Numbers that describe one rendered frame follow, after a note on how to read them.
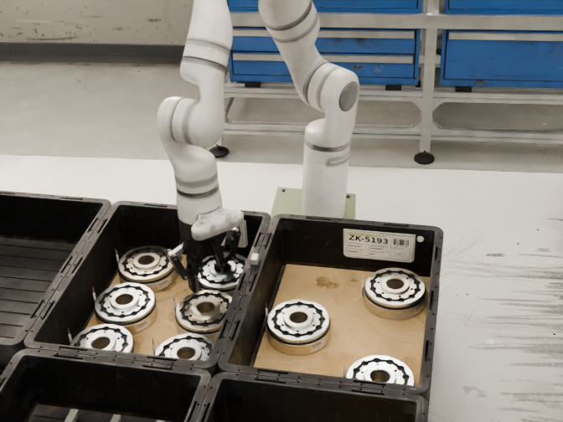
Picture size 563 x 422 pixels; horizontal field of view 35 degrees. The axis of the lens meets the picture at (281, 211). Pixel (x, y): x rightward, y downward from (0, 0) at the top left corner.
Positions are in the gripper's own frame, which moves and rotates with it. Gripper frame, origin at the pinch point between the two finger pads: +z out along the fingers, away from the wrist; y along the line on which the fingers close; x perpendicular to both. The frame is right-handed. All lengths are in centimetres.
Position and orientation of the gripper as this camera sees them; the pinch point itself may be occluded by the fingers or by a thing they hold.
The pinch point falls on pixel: (207, 279)
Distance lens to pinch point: 155.0
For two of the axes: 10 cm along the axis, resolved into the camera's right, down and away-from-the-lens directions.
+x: 5.4, 4.5, -7.1
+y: -8.4, 3.3, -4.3
